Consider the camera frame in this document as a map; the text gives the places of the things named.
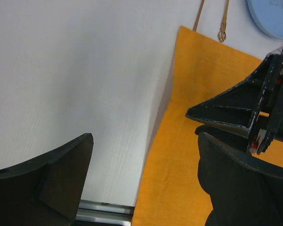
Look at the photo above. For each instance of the gold ornate spoon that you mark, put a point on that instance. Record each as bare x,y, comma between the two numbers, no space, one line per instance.
222,32

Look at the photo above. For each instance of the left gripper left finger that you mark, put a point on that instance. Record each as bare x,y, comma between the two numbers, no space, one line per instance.
46,190

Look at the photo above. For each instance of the orange Mickey Mouse cloth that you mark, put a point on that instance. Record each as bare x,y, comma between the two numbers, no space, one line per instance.
170,193

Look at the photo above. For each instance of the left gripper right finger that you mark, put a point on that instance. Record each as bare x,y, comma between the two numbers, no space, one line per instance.
244,190

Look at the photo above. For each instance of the aluminium mounting rail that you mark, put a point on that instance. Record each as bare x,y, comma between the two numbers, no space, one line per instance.
104,214

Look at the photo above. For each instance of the rose gold fork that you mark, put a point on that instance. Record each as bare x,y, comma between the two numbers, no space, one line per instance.
198,15

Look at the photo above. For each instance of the blue plastic plate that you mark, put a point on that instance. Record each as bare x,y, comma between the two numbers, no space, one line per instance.
268,16

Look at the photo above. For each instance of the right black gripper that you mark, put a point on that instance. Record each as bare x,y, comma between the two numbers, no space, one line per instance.
253,108

